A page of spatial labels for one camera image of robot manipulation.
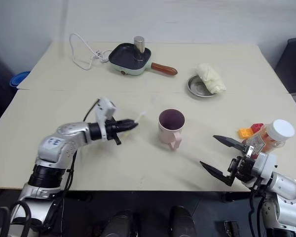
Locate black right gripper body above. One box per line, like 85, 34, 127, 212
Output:
226, 157, 257, 185

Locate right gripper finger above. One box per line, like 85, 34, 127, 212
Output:
212, 134, 247, 154
199, 160, 235, 187

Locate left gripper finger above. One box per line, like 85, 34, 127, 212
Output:
115, 124, 139, 133
115, 118, 138, 126

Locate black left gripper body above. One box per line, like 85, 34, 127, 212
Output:
104, 118, 122, 146

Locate white toothbrush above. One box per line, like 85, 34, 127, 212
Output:
124, 96, 160, 139

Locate pink mug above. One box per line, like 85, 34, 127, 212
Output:
158, 108, 186, 152

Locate orange toy brick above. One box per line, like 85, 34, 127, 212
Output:
238, 126, 255, 139

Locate red toy brick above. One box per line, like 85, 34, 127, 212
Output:
251, 122, 265, 134

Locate clear jar with white lid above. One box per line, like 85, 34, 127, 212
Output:
241, 119, 296, 156

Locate small black box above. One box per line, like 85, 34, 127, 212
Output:
223, 220, 239, 237

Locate dark rounded shape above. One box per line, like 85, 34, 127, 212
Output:
169, 205, 197, 237
102, 209, 141, 237

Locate green electric frying pan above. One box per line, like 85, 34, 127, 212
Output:
108, 42, 179, 78

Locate metal bowl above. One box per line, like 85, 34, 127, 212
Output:
186, 75, 219, 98

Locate cream folded cloth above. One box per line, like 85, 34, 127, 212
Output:
196, 63, 227, 95

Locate stainless steel cup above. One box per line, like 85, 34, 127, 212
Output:
133, 36, 147, 61

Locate black chair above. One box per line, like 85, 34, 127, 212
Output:
273, 37, 296, 97

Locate blue plastic bowl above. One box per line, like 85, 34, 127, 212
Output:
9, 71, 32, 88

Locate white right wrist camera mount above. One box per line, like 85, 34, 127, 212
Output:
243, 145, 278, 178

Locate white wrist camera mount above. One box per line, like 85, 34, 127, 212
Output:
95, 97, 117, 142
243, 145, 278, 178

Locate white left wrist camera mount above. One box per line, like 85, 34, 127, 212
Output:
95, 97, 117, 142

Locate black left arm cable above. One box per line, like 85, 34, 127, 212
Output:
60, 98, 101, 198

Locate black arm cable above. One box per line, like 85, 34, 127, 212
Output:
247, 182, 265, 237
60, 98, 101, 198

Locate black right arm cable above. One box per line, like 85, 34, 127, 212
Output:
247, 182, 265, 237

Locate white power cable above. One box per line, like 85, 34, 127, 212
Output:
69, 33, 112, 71

